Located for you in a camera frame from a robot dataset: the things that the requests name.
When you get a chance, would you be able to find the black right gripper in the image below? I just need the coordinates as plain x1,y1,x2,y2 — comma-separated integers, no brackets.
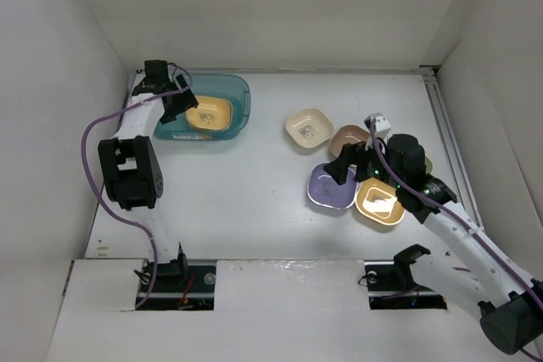
322,133,404,190

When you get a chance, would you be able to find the orange panda plate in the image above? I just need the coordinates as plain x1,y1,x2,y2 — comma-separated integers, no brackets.
186,95,233,131

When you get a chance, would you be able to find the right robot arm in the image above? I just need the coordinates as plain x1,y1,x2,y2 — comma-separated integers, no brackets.
324,134,542,355

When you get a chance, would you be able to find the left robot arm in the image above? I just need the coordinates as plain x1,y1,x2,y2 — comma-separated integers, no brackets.
98,59,198,292

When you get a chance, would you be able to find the teal plastic bin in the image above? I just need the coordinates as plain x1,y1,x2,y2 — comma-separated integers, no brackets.
154,74,251,141

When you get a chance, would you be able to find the brown panda plate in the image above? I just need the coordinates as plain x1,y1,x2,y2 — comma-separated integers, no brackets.
329,125,370,158

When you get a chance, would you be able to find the large purple panda plate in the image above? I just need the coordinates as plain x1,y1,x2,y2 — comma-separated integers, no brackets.
306,163,358,209

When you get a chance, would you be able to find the cream panda plate far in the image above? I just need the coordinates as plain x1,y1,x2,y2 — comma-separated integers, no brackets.
285,109,333,149

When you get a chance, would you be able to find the yellow plate near right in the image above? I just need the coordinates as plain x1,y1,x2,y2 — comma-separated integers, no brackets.
355,178,405,226

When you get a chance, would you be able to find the green plate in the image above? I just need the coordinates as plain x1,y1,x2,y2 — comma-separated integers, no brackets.
425,156,434,175

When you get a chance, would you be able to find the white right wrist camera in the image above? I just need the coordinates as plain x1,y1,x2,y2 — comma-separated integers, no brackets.
364,113,391,139

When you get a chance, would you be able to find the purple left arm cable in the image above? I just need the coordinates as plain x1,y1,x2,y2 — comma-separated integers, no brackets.
80,64,194,310

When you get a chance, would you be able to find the aluminium frame rail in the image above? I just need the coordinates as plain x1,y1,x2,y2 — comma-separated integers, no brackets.
419,66,483,226

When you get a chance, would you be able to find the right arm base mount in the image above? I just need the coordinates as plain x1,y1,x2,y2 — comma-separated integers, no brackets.
357,264,448,310

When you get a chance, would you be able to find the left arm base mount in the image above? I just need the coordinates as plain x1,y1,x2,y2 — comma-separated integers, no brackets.
135,252,216,311

